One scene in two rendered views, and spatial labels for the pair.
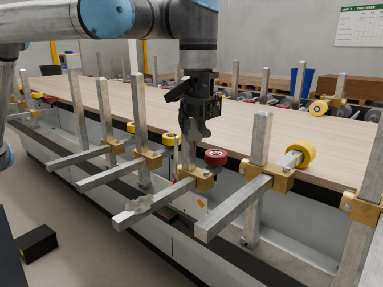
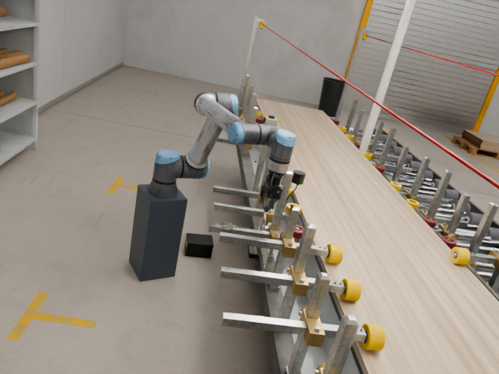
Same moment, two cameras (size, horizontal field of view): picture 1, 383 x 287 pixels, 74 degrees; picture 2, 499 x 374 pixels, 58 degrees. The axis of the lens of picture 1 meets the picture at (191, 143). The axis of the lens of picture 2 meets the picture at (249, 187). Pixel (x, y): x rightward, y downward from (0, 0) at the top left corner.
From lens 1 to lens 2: 1.49 m
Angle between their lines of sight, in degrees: 36
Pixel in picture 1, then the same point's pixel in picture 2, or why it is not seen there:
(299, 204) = not seen: hidden behind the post
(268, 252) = (275, 296)
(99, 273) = (220, 292)
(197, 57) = (271, 164)
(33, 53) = (327, 59)
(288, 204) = not seen: hidden behind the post
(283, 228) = not seen: hidden behind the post
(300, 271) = (276, 310)
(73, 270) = (206, 278)
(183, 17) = (272, 143)
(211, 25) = (281, 152)
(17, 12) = (216, 114)
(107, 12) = (233, 134)
